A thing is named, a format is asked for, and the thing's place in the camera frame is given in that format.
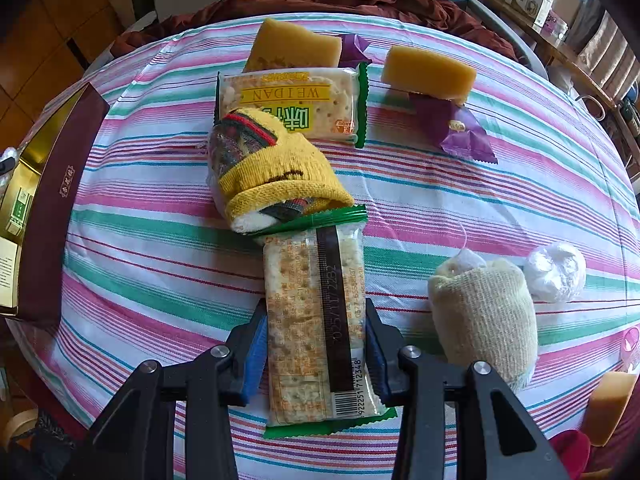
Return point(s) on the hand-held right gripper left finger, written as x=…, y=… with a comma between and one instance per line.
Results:
x=252, y=360

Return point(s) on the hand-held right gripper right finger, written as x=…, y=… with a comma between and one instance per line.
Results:
x=375, y=360

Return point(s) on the cracker packet with barcode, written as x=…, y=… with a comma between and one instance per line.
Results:
x=300, y=310

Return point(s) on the cream sock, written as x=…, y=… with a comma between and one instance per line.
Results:
x=480, y=310

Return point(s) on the maroon and gold box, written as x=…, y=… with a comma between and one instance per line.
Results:
x=55, y=195

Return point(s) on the striped bed sheet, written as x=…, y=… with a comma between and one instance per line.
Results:
x=150, y=240

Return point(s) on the yellow rolled sock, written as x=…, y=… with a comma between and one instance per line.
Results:
x=285, y=170

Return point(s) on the crumpled clear plastic bag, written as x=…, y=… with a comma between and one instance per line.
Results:
x=555, y=270

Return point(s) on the red cloth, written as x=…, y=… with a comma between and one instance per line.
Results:
x=570, y=450

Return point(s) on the yellow sponge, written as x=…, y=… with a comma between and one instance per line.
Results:
x=607, y=405
x=290, y=45
x=425, y=72

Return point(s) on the purple snack packet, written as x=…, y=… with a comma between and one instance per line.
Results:
x=450, y=125
x=352, y=47

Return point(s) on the tan tape roll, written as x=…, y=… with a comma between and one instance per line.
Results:
x=12, y=427

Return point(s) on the pink plastic hair roller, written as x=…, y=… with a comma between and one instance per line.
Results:
x=632, y=350

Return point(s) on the cracker packet with yellow label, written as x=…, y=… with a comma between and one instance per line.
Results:
x=300, y=95

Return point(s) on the maroon blanket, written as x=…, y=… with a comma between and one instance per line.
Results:
x=390, y=2

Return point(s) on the wooden desk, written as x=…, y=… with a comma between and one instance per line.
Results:
x=565, y=50

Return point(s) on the small purple box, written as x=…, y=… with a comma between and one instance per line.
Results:
x=557, y=25

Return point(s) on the beige curtain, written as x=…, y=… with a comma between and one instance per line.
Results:
x=610, y=55

